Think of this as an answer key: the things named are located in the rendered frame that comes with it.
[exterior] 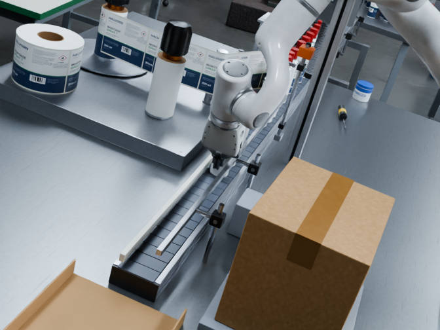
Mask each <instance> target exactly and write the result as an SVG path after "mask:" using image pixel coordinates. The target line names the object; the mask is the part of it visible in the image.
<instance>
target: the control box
mask: <svg viewBox="0 0 440 330"><path fill-rule="evenodd" d="M361 2H362V0H356V2H355V4H354V7H353V10H352V13H351V15H350V19H349V21H348V24H347V27H352V26H353V25H354V21H355V19H356V16H357V13H358V10H359V7H360V5H361ZM336 4H337V0H335V2H334V3H332V2H330V3H329V4H328V5H327V6H326V8H325V9H324V10H323V12H322V13H321V14H320V15H319V16H318V17H317V18H318V19H320V20H321V21H323V22H325V23H326V24H329V23H330V21H331V18H332V15H333V12H334V9H335V6H336Z"/></svg>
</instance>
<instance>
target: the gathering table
mask: <svg viewBox="0 0 440 330"><path fill-rule="evenodd" d="M364 1H365V0H363V3H362V5H361V6H360V8H359V10H358V12H357V17H359V16H361V15H362V16H363V17H365V19H364V21H363V23H361V25H360V27H361V28H364V29H368V30H369V31H373V32H375V33H379V34H381V35H385V36H387V37H390V38H392V39H396V40H398V41H402V42H403V43H402V45H401V48H400V50H399V53H398V55H397V58H396V60H395V63H394V66H393V67H392V70H391V73H390V76H389V77H388V80H387V83H386V86H385V87H384V90H383V93H382V95H381V97H380V100H379V101H382V102H384V103H386V102H387V100H388V97H389V95H390V92H391V90H392V87H393V85H394V82H395V80H396V78H397V75H398V73H399V70H400V68H401V65H402V63H403V60H404V58H405V55H406V53H407V51H408V48H409V44H408V43H407V42H406V40H404V38H403V37H402V36H401V35H400V34H399V33H398V32H397V31H396V30H395V28H394V27H393V26H392V25H391V24H390V23H387V22H384V21H383V19H381V18H379V15H380V11H378V14H376V16H375V19H370V18H368V17H367V12H368V9H367V8H365V6H366V4H364ZM356 20H357V22H356V24H355V26H358V24H359V22H358V19H356Z"/></svg>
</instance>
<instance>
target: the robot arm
mask: <svg viewBox="0 0 440 330"><path fill-rule="evenodd" d="M331 1H332V0H281V1H280V2H279V4H278V5H277V6H276V8H275V9H274V10H273V11H272V12H271V14H270V15H269V16H268V18H267V19H266V20H265V21H264V22H263V24H262V25H261V27H260V28H259V29H258V31H257V33H256V35H255V42H256V44H257V46H258V47H259V50H260V51H261V53H262V54H263V56H264V58H265V61H266V67H267V73H266V79H265V83H264V85H263V86H262V88H261V89H260V91H259V92H258V93H255V91H254V90H253V89H252V86H251V79H252V75H253V72H252V69H251V67H250V66H249V65H248V64H247V63H245V62H243V61H242V60H237V59H227V60H223V61H222V62H221V63H219V65H218V66H217V71H216V76H215V84H214V88H213V96H212V101H211V109H210V115H209V117H208V119H207V121H206V125H205V128H204V132H203V135H202V142H201V144H202V145H203V146H205V147H207V148H208V149H209V151H210V152H211V155H212V157H213V159H212V163H213V168H214V169H215V168H216V169H217V170H219V168H220V167H223V165H224V163H225V159H226V158H230V157H232V158H239V157H240V148H242V145H243V142H244V127H246V128H249V129H256V128H258V127H260V126H261V125H262V124H263V123H264V122H265V121H266V120H267V119H268V118H269V116H271V114H272V113H273V112H274V111H275V109H276V108H277V106H279V104H280V103H281V101H282V100H283V98H284V96H285V94H286V92H287V88H288V85H289V51H290V50H291V48H292V47H293V45H294V44H295V43H296V42H297V41H298V40H299V39H300V38H301V36H302V35H303V34H304V33H305V31H306V30H307V29H308V28H309V27H310V26H311V25H312V23H313V22H314V21H315V20H316V18H317V17H318V16H319V15H320V14H321V13H322V12H323V10H324V9H325V8H326V6H327V5H328V4H329V3H330V2H331ZM366 1H370V2H373V3H376V5H377V7H378V8H379V10H380V11H381V13H382V14H383V15H384V17H385V18H386V19H387V21H389V23H390V24H391V25H392V26H393V27H394V28H395V30H396V31H397V32H398V33H399V34H400V35H401V36H402V37H403V38H404V40H406V42H407V43H408V44H409V45H410V46H411V48H412V49H413V50H414V51H415V52H416V54H417V55H418V57H419V58H420V59H421V61H422V63H423V64H424V65H425V66H426V68H427V69H428V71H429V72H430V73H431V75H432V77H433V78H434V80H435V81H436V83H437V85H438V87H439V88H440V12H439V11H438V10H437V9H436V8H435V7H434V6H433V5H432V4H431V3H430V2H429V1H428V0H366Z"/></svg>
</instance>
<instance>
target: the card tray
mask: <svg viewBox="0 0 440 330"><path fill-rule="evenodd" d="M75 262H76V259H74V260H73V261H72V262H71V263H70V264H69V265H68V266H67V267H66V268H65V269H64V270H63V271H62V272H61V273H59V274H58V275H57V277H55V278H54V279H53V280H52V281H51V282H50V283H49V284H48V285H47V286H46V287H45V288H44V289H43V290H42V291H41V292H40V294H38V296H36V297H35V298H34V299H33V300H32V301H31V302H30V303H29V304H28V305H27V306H26V307H25V308H24V309H23V310H22V311H21V313H19V314H18V315H17V316H16V317H15V318H14V319H13V320H12V321H11V322H10V323H9V324H8V325H7V326H6V327H5V328H4V329H3V330H179V329H180V328H181V326H182V325H183V322H184V319H185V315H186V313H187V309H185V310H184V312H183V313H182V315H181V317H180V318H179V319H178V320H177V319H175V318H173V317H171V316H168V315H166V314H164V313H161V312H159V311H158V310H155V309H153V308H151V307H148V306H146V305H144V304H141V303H140V302H137V301H135V300H133V299H130V298H128V297H126V296H124V295H121V294H120V293H117V292H115V291H113V290H111V289H108V288H106V287H104V286H102V285H100V284H97V283H95V282H93V281H90V280H88V279H86V278H83V277H82V276H79V275H77V274H75V273H74V269H75Z"/></svg>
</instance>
